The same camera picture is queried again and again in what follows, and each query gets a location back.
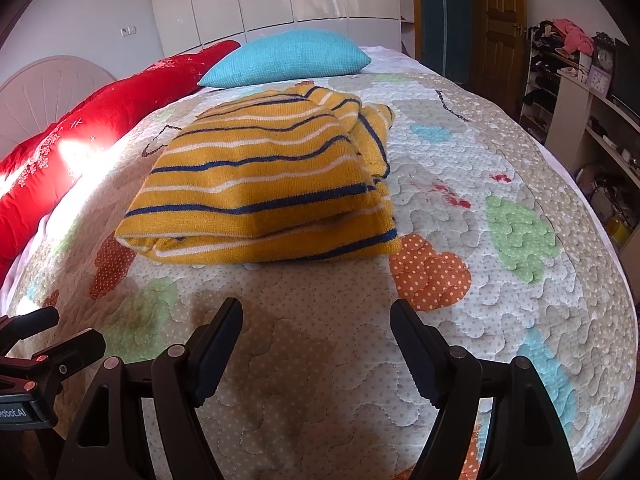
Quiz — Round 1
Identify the yellow bottle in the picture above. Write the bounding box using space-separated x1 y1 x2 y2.
607 214 632 249

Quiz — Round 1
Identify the white shelf unit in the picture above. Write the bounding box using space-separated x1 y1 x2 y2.
519 21 640 261

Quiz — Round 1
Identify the white bed headboard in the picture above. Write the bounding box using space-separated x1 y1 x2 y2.
0 56 117 162

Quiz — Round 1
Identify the dark teal curtain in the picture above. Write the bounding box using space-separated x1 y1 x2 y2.
417 0 474 87

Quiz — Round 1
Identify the red embroidered pillow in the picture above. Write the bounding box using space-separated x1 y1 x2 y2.
0 40 242 283

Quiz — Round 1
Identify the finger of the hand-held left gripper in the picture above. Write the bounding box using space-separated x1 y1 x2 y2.
0 306 60 357
0 329 107 397

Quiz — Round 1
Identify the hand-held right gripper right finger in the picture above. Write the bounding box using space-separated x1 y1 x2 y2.
389 299 579 480

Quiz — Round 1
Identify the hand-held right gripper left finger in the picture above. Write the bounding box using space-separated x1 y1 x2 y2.
55 297 245 480

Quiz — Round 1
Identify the yellow striped sweater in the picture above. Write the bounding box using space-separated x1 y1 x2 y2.
115 83 404 265

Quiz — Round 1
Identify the turquoise knitted pillow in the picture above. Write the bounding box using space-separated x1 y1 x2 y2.
197 29 372 89

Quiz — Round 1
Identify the wooden door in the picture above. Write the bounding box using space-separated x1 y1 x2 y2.
470 0 529 107

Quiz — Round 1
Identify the pink cloth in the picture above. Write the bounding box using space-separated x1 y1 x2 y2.
551 17 597 57

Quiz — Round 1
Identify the black ornate clock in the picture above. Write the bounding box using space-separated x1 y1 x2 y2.
592 32 617 74

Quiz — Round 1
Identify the quilted patchwork bedspread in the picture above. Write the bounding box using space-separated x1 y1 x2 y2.
0 70 640 480

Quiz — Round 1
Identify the small purple clock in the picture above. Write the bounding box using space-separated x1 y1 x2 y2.
588 67 612 99

